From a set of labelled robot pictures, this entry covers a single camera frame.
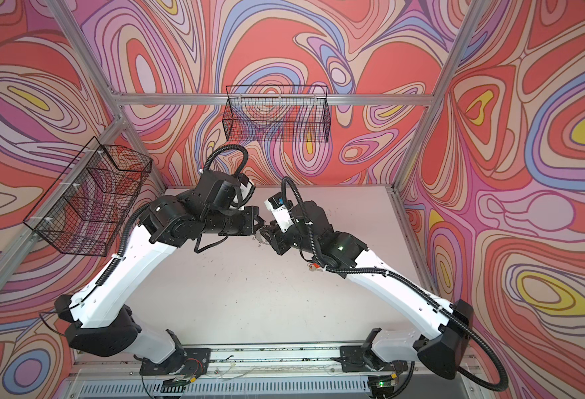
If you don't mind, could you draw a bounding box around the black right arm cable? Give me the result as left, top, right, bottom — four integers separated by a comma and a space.
281, 176, 509, 392

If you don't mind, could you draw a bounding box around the black wire basket left wall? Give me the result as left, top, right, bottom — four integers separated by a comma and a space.
23, 141, 153, 257

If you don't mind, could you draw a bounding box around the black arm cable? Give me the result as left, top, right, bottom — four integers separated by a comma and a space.
201, 144, 250, 176
281, 176, 509, 392

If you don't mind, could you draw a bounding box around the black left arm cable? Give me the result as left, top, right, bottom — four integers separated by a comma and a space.
201, 144, 250, 176

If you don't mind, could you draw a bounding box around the grey keyring with yellow grip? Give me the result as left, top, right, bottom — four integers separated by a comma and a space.
254, 230, 270, 246

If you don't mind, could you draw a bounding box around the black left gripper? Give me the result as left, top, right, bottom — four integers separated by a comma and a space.
203, 206, 271, 238

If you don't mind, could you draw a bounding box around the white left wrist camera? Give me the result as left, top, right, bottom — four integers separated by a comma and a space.
238, 173, 256, 207

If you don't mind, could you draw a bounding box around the aluminium frame extrusion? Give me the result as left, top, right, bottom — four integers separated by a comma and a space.
0, 0, 493, 325

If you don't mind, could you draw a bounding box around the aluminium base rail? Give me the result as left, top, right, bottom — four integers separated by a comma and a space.
61, 342, 478, 398

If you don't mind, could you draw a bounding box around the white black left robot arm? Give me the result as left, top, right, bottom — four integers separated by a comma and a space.
55, 171, 263, 373

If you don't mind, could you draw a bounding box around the key with red tag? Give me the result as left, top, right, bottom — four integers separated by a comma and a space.
308, 264, 323, 272

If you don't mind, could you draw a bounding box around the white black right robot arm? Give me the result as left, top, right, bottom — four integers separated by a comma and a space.
259, 196, 469, 380

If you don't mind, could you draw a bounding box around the black wire basket back wall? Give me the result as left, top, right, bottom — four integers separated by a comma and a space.
222, 83, 332, 143

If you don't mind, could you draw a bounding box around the black wire basket wall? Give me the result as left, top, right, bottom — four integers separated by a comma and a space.
222, 83, 332, 143
23, 141, 153, 257

